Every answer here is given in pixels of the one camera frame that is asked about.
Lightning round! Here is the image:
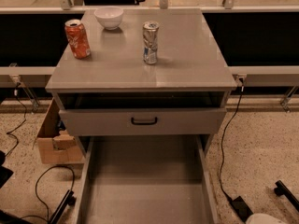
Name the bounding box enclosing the grey drawer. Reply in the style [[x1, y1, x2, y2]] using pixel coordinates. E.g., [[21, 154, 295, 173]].
[[59, 108, 226, 136], [73, 135, 220, 224]]

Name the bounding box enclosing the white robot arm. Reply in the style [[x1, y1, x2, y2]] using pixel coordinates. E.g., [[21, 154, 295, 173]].
[[246, 214, 286, 224]]

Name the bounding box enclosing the grey drawer cabinet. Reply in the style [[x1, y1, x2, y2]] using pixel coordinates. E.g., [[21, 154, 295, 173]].
[[46, 8, 236, 148]]

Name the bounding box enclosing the grey top drawer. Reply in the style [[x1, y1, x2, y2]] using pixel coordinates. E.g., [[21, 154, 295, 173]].
[[59, 108, 226, 136]]

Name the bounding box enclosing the crushed silver can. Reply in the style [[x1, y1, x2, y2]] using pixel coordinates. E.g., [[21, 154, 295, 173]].
[[142, 21, 159, 64]]

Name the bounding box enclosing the orange soda can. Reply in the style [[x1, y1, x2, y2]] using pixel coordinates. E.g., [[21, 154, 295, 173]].
[[64, 19, 91, 59]]

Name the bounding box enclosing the white bowl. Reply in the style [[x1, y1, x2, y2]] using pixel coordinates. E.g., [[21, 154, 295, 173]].
[[94, 6, 124, 30]]

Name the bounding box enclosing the cardboard box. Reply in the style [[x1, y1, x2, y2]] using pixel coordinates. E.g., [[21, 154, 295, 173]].
[[36, 100, 84, 164]]

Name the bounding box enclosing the black bar left floor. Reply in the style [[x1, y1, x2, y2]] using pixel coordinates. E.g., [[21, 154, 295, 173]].
[[48, 189, 76, 224]]

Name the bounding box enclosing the black bar floor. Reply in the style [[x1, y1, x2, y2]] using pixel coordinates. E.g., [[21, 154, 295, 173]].
[[274, 180, 299, 212], [48, 189, 76, 224]]

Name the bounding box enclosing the black bar right floor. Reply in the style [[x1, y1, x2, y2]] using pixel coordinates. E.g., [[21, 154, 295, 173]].
[[274, 180, 299, 212]]

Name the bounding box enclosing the metal railing frame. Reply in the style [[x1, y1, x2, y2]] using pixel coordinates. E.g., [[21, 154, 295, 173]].
[[0, 0, 299, 112]]

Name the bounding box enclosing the black cable left wall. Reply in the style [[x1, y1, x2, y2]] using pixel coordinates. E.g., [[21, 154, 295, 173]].
[[4, 82, 28, 158]]

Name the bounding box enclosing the black power adapter cable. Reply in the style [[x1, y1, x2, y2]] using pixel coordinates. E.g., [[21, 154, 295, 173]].
[[217, 86, 256, 223]]

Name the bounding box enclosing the black cable left floor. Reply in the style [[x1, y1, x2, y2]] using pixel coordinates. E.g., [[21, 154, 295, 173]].
[[20, 164, 76, 224]]

